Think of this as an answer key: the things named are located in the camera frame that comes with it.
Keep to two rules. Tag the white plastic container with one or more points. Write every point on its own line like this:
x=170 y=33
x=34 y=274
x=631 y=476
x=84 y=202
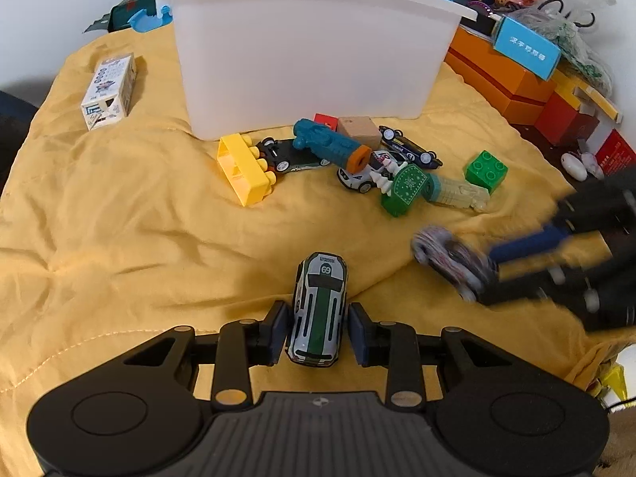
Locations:
x=308 y=54

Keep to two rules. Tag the white oval gadget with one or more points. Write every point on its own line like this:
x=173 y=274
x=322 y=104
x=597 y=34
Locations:
x=574 y=165

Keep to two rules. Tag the red box white print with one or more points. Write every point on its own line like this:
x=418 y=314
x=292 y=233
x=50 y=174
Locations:
x=618 y=154

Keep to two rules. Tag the grey patterned toy car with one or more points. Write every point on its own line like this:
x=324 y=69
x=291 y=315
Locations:
x=447 y=258

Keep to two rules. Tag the wooden cube block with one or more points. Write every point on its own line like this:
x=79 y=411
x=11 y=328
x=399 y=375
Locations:
x=358 y=130

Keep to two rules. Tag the dark blue toy car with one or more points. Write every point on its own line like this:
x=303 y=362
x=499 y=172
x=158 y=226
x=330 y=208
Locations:
x=410 y=146

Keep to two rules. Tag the green building block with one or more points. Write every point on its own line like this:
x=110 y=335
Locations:
x=487 y=171

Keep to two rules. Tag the blue card box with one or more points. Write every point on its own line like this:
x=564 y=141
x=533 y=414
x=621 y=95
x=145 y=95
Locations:
x=529 y=47

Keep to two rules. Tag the yellow white box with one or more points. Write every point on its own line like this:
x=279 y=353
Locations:
x=589 y=94

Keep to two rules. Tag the teal toy drill orange tip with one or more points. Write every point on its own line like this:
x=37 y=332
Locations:
x=328 y=144

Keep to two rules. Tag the small printed carton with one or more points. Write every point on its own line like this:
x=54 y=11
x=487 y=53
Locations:
x=109 y=92

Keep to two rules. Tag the dark cloth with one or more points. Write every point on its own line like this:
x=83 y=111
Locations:
x=12 y=129

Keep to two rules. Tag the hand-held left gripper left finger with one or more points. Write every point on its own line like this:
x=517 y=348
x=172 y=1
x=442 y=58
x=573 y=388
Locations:
x=279 y=334

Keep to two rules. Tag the yellow quilted blanket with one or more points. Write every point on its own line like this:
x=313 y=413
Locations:
x=149 y=218

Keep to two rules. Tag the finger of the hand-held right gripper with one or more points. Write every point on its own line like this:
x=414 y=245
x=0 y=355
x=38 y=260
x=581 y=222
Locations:
x=531 y=288
x=529 y=247

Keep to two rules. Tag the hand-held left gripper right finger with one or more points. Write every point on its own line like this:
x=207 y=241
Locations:
x=359 y=336

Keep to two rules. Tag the dark green toy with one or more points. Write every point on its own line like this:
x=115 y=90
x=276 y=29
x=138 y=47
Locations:
x=117 y=15

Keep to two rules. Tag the bag of green trinkets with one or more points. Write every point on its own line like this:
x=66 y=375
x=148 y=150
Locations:
x=579 y=42

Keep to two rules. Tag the pale green translucent toy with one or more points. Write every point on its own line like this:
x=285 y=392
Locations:
x=459 y=192

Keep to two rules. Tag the large orange box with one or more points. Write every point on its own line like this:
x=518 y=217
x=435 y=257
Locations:
x=497 y=72

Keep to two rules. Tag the blue plastic clip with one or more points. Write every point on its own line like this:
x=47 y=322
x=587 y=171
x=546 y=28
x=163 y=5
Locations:
x=149 y=20

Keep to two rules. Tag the yellow building block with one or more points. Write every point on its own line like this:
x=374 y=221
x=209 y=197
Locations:
x=243 y=169

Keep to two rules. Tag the white green striped toy car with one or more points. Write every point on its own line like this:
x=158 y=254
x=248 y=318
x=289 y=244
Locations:
x=319 y=308

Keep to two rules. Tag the small red block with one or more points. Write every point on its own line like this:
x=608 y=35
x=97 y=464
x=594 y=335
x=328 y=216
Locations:
x=325 y=120

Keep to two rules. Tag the green toy saw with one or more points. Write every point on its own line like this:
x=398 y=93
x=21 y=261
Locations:
x=405 y=189

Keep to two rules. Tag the black green toy car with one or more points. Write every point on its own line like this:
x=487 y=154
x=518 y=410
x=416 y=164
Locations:
x=283 y=156

